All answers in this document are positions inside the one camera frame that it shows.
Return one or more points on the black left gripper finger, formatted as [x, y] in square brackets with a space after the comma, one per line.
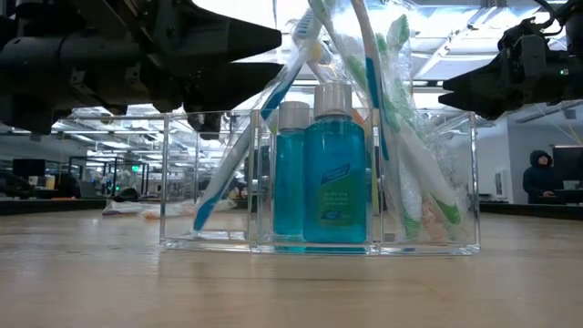
[228, 89]
[237, 41]

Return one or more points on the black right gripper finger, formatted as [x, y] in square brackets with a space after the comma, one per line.
[483, 79]
[483, 104]

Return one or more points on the green white toothbrush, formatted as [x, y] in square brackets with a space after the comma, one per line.
[380, 48]
[398, 32]

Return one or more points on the blue white toothbrush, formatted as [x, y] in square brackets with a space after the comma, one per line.
[372, 82]
[205, 214]

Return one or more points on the small blue mouthwash bottle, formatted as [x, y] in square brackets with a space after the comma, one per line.
[289, 182]
[334, 182]

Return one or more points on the green toothbrushes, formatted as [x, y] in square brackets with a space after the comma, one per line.
[448, 212]

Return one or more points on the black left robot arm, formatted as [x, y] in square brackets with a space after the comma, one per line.
[68, 64]

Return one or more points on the black computer monitor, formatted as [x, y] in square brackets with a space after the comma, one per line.
[569, 161]

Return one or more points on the person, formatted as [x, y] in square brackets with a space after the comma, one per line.
[539, 180]

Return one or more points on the clear acrylic organizer box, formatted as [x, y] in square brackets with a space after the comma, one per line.
[218, 241]

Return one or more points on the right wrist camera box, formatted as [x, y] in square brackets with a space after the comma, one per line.
[528, 43]

